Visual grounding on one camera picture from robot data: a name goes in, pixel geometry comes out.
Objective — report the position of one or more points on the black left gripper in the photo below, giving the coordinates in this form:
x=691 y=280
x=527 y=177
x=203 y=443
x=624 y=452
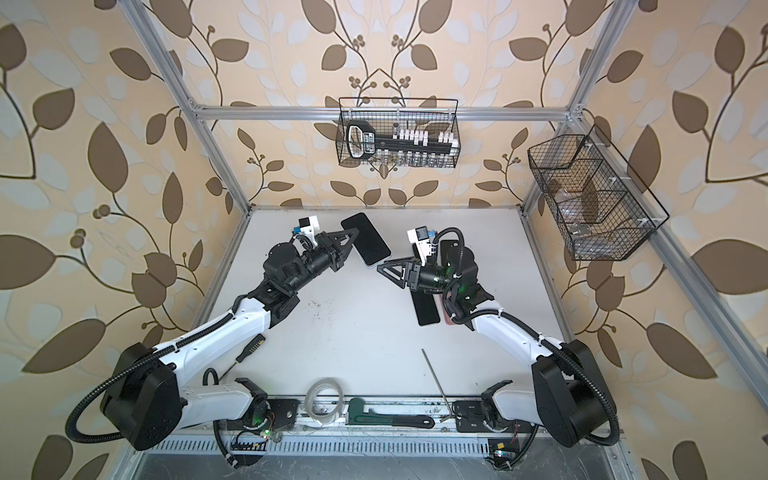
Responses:
x=330 y=251

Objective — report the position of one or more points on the green black pipe wrench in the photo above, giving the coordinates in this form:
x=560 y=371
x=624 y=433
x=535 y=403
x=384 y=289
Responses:
x=357 y=415

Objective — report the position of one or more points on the black socket set holder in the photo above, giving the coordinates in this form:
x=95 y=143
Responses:
x=364 y=142

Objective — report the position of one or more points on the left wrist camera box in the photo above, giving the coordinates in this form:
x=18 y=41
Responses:
x=308 y=227

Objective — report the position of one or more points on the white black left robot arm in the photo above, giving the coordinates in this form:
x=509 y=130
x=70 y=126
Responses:
x=156 y=391

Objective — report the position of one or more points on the pink phone case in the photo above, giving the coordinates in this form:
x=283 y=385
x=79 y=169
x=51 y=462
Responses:
x=445 y=314

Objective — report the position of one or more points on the black wire basket back wall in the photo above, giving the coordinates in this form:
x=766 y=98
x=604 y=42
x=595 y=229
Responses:
x=432 y=113

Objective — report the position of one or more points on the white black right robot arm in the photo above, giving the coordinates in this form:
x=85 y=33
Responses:
x=570 y=398

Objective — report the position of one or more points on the black phone case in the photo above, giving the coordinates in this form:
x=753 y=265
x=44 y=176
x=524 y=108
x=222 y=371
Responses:
x=449 y=252

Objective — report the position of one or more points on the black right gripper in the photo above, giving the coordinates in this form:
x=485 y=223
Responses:
x=412 y=272

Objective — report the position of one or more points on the black wire basket right wall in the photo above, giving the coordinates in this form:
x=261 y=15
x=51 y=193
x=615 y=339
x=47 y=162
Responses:
x=602 y=207

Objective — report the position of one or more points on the black wire basket wall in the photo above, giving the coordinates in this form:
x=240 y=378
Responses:
x=602 y=207
x=432 y=113

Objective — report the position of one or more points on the black phone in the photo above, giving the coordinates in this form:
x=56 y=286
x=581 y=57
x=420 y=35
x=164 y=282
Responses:
x=369 y=243

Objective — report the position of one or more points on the clear tape roll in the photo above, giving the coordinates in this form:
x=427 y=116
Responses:
x=324 y=402

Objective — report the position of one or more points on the thin metal rod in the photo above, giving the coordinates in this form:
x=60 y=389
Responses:
x=450 y=411

